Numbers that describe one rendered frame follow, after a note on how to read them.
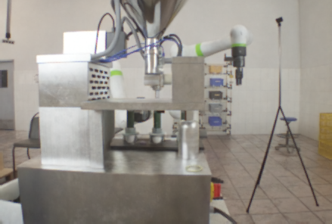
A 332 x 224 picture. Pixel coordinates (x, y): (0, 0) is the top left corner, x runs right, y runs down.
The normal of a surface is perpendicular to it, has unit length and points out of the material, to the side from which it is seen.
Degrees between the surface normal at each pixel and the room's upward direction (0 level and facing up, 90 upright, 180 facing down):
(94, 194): 90
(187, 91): 90
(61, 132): 90
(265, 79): 90
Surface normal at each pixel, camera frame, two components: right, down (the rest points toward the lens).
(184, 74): -0.05, 0.05
